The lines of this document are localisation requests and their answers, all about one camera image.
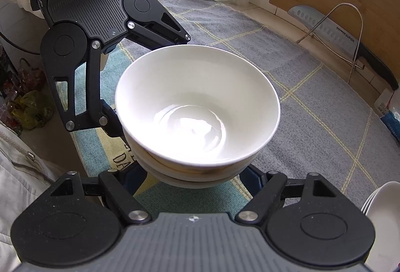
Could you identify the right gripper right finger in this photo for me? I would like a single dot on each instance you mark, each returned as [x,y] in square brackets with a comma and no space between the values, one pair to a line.
[270,190]

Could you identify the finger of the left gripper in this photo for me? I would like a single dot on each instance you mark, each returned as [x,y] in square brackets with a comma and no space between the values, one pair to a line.
[150,25]
[64,49]

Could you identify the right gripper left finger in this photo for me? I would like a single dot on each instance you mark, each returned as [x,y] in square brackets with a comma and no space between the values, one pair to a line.
[107,198]

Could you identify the plain white bowl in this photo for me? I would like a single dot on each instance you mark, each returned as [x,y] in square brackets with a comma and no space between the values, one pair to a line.
[183,172]

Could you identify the white bowl front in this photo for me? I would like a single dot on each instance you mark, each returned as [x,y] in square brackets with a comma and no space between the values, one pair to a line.
[197,105]

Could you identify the teal floor mat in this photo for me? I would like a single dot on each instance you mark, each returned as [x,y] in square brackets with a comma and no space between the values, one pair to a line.
[100,152]

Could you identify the grey checked cloth mat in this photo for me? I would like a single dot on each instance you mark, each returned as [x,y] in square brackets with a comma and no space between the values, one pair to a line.
[327,125]

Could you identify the middle white plate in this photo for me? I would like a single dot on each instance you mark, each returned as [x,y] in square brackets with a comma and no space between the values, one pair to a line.
[366,204]

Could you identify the blue white salt bag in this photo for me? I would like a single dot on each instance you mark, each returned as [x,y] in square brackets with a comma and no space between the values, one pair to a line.
[388,107]

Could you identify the steel santoku knife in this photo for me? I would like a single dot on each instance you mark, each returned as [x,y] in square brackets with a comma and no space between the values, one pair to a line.
[376,64]

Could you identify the metal wire rack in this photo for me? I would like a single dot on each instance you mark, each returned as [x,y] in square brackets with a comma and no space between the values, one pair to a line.
[347,31]

